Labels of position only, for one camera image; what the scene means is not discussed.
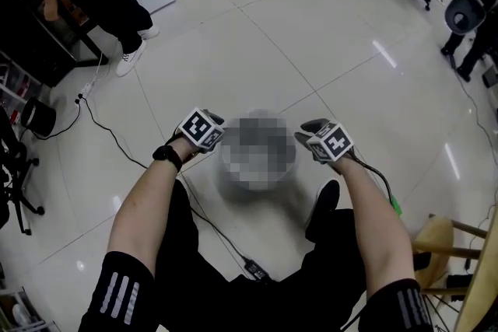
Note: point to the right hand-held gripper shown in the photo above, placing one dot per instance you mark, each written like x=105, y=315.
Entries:
x=332, y=144

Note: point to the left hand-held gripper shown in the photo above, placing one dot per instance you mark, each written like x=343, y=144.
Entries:
x=198, y=128

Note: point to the silver metal trash bin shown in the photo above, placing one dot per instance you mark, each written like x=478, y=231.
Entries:
x=233, y=182

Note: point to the person's left forearm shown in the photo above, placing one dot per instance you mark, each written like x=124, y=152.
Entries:
x=140, y=217

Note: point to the person's right forearm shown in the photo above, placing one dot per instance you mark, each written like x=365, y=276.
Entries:
x=373, y=229

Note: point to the person's left hand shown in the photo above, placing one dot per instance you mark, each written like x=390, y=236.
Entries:
x=183, y=151

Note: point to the black wrist watch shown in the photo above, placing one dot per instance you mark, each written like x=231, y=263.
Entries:
x=167, y=157

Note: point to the person's right shoe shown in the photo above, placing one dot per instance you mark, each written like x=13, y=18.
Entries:
x=323, y=206

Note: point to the green floor tape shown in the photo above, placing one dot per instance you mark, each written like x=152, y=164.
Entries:
x=396, y=205

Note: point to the person's black shorts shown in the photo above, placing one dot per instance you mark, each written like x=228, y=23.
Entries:
x=175, y=237

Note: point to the wooden stool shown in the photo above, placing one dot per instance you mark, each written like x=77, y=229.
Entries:
x=447, y=250

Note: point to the black round bin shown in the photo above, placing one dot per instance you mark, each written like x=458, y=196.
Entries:
x=39, y=116

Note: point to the person's black striped shirt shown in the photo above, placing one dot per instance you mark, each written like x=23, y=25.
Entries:
x=116, y=291

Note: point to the gray mesh chair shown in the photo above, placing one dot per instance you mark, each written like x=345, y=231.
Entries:
x=465, y=13

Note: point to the clear plastic drawers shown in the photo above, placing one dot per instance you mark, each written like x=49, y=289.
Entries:
x=15, y=85

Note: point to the black glass-door fridge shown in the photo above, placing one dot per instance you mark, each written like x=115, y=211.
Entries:
x=35, y=35

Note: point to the wooden table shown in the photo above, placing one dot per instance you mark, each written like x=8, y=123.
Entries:
x=478, y=284

